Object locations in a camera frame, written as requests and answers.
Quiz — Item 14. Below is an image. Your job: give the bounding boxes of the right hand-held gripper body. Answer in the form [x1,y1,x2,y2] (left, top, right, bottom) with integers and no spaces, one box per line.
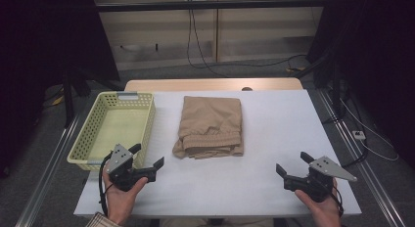
[283,156,358,204]

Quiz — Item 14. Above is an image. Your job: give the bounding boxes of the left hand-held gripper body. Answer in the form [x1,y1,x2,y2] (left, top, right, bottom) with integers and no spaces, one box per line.
[105,143,157,193]

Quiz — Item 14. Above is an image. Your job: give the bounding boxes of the pale yellow perforated plastic basket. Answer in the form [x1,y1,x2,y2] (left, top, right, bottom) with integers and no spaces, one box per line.
[67,91,157,172]

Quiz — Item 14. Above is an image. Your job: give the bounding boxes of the tan pants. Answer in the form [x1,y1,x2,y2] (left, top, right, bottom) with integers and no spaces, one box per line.
[171,95,245,160]

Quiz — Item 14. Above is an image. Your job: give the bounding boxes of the person's right hand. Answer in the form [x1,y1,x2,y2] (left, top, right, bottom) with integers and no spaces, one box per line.
[294,177,344,227]

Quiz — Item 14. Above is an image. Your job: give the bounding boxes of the person's left hand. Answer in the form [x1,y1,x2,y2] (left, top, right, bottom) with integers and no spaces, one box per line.
[102,170,149,226]

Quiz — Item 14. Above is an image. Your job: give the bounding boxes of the white foam mat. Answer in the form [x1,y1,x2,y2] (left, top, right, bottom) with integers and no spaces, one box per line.
[73,89,362,219]

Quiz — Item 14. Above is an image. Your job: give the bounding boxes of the black stand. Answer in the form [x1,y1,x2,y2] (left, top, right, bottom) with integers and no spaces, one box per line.
[61,65,93,129]

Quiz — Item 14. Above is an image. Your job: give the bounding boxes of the light wooden table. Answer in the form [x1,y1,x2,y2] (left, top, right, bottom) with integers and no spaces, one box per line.
[124,77,304,93]

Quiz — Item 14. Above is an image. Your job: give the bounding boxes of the black curtain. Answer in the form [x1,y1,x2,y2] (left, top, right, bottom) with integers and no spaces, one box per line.
[0,0,121,180]
[305,0,415,161]

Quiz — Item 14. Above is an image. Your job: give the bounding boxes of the black horizontal bar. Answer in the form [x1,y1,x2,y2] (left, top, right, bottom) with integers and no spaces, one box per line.
[95,0,328,14]

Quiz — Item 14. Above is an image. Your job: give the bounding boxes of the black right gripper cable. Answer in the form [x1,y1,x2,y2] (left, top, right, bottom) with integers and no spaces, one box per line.
[330,183,345,219]

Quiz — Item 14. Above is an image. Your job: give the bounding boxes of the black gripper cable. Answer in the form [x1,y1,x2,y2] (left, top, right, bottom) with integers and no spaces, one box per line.
[330,183,345,219]
[98,153,115,218]

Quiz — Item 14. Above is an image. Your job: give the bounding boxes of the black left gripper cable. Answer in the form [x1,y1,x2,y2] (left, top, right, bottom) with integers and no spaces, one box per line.
[98,153,115,218]

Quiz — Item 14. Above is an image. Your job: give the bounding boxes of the aluminium rail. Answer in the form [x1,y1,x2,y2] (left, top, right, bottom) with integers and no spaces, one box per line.
[316,89,408,227]
[14,113,82,227]

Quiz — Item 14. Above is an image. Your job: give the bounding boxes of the black floor cable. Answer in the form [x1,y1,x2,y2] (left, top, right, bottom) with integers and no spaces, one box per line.
[341,89,370,169]

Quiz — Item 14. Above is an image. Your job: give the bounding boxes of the white floor cable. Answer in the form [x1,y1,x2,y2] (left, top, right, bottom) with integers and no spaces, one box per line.
[338,96,400,162]

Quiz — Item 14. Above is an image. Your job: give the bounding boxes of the black wall cable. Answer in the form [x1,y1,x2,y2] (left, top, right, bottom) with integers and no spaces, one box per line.
[189,0,308,68]
[186,0,229,78]

